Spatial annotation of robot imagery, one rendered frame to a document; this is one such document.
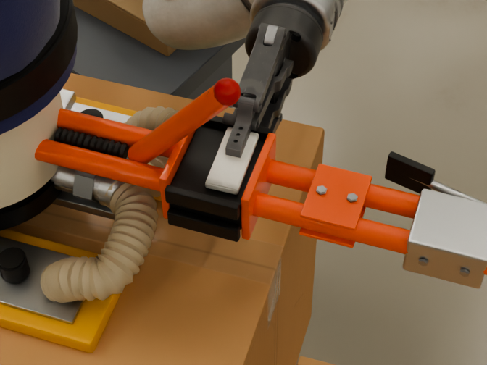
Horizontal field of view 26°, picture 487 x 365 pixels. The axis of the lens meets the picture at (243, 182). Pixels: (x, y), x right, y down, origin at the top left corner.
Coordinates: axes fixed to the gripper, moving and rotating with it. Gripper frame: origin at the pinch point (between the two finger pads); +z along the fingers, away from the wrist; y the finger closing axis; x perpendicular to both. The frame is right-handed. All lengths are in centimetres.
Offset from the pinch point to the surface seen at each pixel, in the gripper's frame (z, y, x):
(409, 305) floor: -68, 120, -19
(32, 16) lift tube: 2.0, -17.3, 15.9
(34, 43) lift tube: 2.6, -15.0, 15.9
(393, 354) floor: -55, 120, -18
